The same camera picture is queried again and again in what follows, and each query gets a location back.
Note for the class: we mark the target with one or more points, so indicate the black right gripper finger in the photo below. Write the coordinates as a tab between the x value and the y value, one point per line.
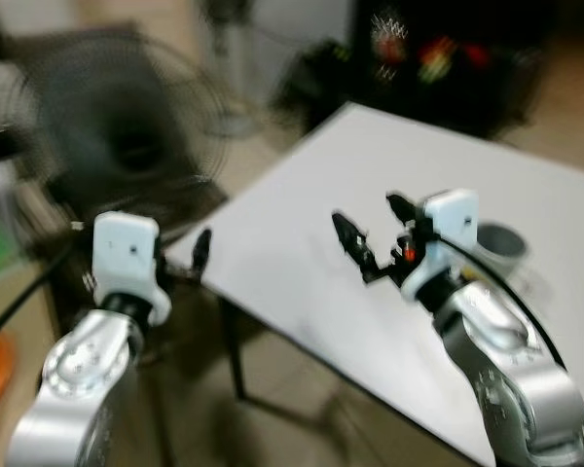
402	208
353	241

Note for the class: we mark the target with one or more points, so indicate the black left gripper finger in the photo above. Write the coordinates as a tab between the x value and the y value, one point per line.
201	251

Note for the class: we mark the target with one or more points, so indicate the black table leg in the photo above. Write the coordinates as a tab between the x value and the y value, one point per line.
234	355

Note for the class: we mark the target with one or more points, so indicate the grey cup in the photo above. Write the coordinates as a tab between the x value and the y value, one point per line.
506	255

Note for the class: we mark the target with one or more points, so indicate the black machine with coloured lights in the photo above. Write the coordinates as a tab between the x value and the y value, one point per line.
438	97

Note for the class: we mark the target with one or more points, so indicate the black round fan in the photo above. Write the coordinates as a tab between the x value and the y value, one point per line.
127	146

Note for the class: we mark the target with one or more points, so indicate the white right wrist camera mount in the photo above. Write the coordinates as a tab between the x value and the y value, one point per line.
453	219

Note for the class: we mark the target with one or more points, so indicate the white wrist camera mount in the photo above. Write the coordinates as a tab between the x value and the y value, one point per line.
127	253
453	219

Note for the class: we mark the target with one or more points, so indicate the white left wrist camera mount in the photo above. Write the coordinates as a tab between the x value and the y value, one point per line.
127	253

